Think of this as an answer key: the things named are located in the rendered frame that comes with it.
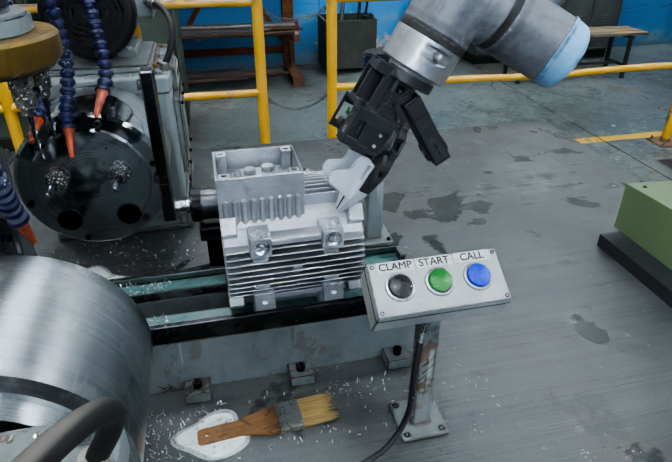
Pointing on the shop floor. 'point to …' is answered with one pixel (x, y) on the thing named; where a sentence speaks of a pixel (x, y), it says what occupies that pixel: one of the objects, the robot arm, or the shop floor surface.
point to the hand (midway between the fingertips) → (346, 204)
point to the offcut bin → (348, 36)
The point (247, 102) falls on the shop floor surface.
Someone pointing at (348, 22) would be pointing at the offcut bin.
